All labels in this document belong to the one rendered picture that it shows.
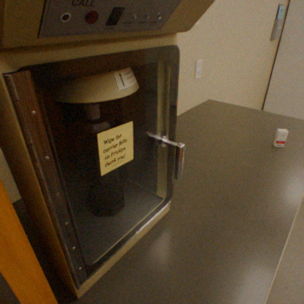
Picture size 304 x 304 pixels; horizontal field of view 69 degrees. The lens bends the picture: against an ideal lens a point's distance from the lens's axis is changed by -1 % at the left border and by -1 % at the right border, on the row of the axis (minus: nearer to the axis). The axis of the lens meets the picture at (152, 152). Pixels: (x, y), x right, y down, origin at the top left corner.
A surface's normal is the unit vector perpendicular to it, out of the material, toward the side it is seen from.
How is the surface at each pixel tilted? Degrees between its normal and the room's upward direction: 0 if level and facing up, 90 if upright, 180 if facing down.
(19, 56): 90
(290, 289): 0
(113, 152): 90
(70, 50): 90
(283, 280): 0
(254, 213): 0
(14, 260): 90
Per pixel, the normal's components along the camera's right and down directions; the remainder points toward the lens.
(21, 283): 0.77, 0.33
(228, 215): 0.00, -0.86
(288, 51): -0.64, 0.40
